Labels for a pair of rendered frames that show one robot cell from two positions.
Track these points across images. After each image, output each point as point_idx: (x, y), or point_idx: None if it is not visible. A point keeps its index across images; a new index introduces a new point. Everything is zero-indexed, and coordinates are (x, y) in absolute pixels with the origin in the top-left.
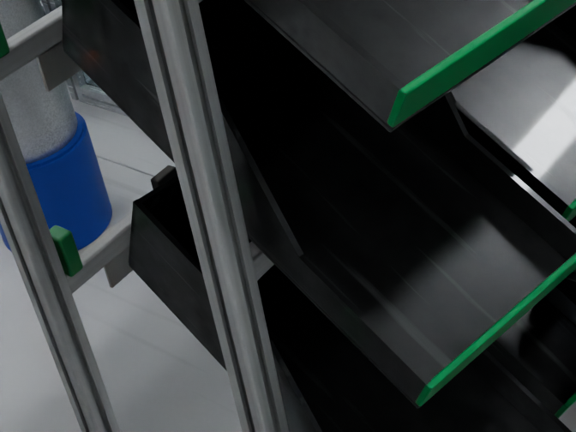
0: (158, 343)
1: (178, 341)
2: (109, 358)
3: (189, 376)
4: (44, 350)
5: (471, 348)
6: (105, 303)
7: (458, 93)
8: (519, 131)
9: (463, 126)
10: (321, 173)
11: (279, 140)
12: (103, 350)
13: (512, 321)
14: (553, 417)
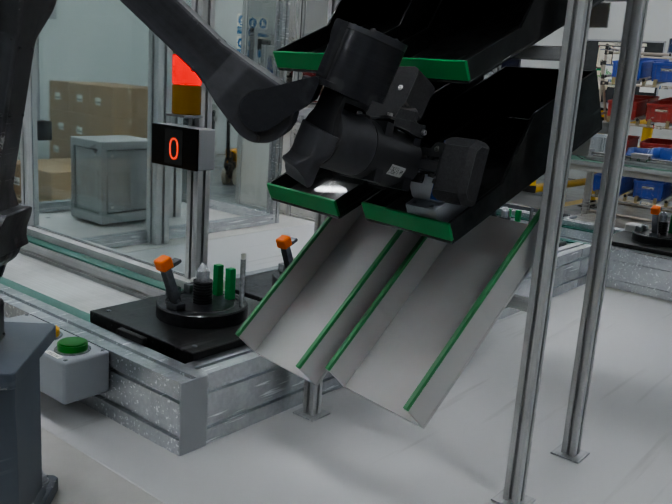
0: (622, 388)
1: (626, 394)
2: (602, 374)
3: (593, 395)
4: (603, 358)
5: (289, 51)
6: (655, 375)
7: (455, 41)
8: (437, 55)
9: (401, 21)
10: (383, 30)
11: (398, 21)
12: (609, 373)
13: (306, 58)
14: (348, 190)
